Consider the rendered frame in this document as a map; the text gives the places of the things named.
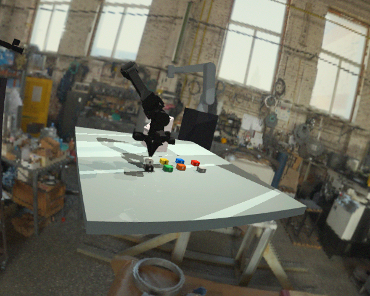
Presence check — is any green block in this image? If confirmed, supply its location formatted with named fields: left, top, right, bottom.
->
left=163, top=165, right=173, bottom=172

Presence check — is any orange block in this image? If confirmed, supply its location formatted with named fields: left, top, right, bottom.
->
left=176, top=163, right=186, bottom=170

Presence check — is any small red block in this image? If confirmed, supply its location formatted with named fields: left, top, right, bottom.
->
left=191, top=160, right=200, bottom=167

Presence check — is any yellow digit block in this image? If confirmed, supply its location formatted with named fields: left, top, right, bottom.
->
left=159, top=158, right=169, bottom=165

